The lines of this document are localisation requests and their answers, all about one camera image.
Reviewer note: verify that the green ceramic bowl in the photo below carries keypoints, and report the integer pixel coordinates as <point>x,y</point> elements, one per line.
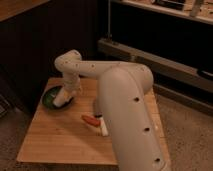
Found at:
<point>49,96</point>

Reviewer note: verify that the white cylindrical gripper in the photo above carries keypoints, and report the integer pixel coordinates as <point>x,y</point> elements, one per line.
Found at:
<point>70,88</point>

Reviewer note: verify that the vertical metal pole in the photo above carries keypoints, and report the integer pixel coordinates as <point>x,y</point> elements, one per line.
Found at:
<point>109,20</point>

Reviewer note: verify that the wooden board table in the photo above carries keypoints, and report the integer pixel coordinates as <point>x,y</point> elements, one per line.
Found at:
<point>61,136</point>

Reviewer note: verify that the grey metal rail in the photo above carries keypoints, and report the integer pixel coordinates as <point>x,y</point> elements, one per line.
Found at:
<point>166,67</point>

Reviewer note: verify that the orange carrot toy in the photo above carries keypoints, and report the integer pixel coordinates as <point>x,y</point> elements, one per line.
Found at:
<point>91,120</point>

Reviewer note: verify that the white folded cloth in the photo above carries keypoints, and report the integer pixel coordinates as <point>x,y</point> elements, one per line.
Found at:
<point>104,130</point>

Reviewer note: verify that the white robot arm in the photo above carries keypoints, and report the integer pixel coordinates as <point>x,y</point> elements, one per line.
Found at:
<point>120,99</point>

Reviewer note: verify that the white ceramic cup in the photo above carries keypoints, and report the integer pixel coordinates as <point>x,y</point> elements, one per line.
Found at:
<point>62,98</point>

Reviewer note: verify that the wooden shelf with clutter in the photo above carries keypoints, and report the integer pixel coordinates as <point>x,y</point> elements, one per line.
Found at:
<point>195,10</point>

